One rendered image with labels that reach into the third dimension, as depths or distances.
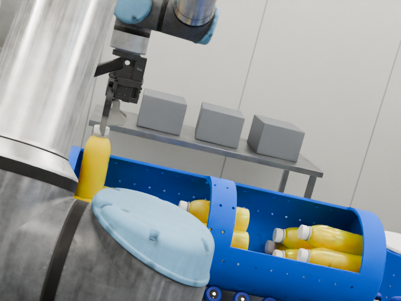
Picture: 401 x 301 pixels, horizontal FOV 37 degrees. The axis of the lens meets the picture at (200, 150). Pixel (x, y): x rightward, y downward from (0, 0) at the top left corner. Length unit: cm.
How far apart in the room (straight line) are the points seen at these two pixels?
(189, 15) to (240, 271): 64
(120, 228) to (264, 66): 429
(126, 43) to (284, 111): 357
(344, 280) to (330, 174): 362
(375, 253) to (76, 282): 108
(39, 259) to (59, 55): 23
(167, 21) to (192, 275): 79
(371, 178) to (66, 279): 475
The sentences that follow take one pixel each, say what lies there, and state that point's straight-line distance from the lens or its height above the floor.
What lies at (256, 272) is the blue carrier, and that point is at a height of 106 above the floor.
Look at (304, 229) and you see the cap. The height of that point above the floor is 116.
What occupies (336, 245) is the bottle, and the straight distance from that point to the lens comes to 166.
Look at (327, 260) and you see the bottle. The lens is 162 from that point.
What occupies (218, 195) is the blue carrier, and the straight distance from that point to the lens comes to 151.
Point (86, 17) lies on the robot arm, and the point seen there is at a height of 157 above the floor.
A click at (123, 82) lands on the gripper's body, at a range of 148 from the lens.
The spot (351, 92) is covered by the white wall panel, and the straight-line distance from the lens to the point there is 510.
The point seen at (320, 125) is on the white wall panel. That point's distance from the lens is 505.
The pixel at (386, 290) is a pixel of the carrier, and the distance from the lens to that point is 227.
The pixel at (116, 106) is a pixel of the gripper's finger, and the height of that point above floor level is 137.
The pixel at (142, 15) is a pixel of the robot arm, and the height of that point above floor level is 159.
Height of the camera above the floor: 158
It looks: 10 degrees down
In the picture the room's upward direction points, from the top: 14 degrees clockwise
